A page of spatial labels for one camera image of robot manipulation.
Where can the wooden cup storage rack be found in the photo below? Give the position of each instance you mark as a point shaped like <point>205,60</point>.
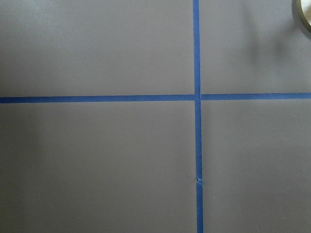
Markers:
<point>301,10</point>

